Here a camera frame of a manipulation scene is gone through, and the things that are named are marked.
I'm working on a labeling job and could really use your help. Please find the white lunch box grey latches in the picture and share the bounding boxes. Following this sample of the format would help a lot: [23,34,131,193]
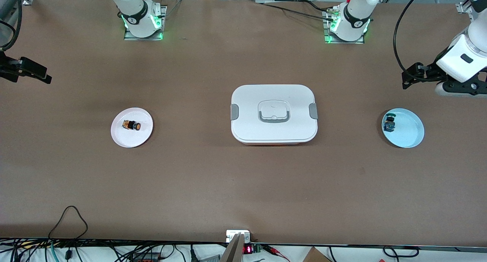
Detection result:
[231,84,318,146]

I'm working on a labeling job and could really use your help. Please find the light blue round plate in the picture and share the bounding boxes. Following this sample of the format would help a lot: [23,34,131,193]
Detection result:
[382,108,425,148]

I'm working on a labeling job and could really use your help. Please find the pink round plate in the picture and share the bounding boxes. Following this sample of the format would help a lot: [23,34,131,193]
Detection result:
[111,108,154,148]

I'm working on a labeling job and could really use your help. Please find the brown cardboard piece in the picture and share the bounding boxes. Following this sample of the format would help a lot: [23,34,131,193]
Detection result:
[302,247,332,262]

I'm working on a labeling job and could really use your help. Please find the white power socket block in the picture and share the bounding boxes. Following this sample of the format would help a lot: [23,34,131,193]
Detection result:
[226,230,251,243]

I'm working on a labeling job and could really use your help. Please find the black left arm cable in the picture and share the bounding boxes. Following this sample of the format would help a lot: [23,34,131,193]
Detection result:
[393,0,427,75]

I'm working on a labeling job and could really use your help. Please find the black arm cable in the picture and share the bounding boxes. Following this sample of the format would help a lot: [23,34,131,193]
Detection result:
[0,0,22,52]
[393,0,427,75]

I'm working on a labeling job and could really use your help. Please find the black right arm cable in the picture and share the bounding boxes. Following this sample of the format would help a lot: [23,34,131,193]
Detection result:
[0,0,22,52]

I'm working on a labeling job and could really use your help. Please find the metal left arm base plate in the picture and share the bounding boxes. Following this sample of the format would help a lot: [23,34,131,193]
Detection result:
[323,7,365,44]

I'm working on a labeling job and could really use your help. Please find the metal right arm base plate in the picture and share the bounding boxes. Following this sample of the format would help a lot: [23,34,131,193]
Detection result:
[124,5,168,41]

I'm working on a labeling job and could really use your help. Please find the black cable on table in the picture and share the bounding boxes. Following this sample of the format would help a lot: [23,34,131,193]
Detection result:
[262,2,336,21]

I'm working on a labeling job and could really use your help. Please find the thin black looped cable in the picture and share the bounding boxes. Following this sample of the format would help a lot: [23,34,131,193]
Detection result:
[48,205,89,240]

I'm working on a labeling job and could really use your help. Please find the wooden camera post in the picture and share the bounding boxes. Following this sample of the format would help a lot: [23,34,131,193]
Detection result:
[221,233,245,262]

